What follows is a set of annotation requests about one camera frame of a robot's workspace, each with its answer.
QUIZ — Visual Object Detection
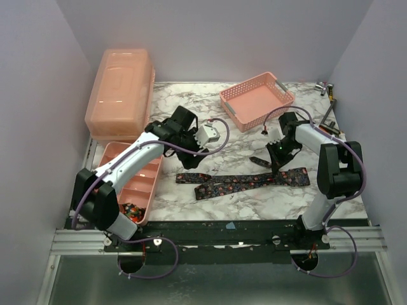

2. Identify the dark floral necktie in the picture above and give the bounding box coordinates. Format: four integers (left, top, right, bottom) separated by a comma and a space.
176, 167, 310, 200

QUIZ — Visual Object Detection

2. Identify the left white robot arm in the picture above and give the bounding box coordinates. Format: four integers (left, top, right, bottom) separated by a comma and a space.
71, 106, 219, 251

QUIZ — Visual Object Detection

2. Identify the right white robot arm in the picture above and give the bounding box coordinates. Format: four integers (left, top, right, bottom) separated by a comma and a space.
262, 112, 365, 249

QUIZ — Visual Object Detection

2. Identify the grey metal clamp tool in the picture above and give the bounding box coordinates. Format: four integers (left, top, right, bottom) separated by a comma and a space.
315, 81, 343, 137

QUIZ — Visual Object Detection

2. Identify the pink divided organizer tray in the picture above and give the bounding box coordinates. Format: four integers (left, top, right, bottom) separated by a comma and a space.
96, 142, 163, 226

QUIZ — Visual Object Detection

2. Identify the pink perforated basket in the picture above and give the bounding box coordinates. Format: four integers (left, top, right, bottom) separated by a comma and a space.
219, 72, 294, 133

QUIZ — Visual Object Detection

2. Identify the rolled floral tie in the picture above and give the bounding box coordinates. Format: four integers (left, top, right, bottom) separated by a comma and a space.
119, 203, 146, 222

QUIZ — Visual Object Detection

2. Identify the pink translucent storage box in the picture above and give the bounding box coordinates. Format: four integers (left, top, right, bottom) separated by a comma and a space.
85, 49, 155, 146

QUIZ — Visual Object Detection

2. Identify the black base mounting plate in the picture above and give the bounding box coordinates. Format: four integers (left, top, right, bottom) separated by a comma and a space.
63, 215, 331, 266

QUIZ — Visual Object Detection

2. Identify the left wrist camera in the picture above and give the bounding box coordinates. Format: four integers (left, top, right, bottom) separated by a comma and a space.
194, 124, 220, 148

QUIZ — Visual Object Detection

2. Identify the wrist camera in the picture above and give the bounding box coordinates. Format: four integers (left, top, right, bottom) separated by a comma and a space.
194, 124, 220, 148
261, 127, 282, 146

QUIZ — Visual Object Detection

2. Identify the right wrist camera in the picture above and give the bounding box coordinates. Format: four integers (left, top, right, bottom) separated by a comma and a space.
261, 127, 282, 146

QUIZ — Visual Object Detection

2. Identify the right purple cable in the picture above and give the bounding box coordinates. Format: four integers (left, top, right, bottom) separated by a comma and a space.
263, 106, 367, 278

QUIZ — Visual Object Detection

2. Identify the purple cable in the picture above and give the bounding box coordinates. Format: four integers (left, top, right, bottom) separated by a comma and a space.
71, 118, 230, 280
263, 106, 367, 278

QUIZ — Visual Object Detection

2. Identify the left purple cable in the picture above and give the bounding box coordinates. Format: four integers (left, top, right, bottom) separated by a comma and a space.
71, 118, 230, 280

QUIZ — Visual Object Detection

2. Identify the aluminium rail frame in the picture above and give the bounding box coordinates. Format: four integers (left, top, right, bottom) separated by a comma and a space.
37, 226, 404, 304

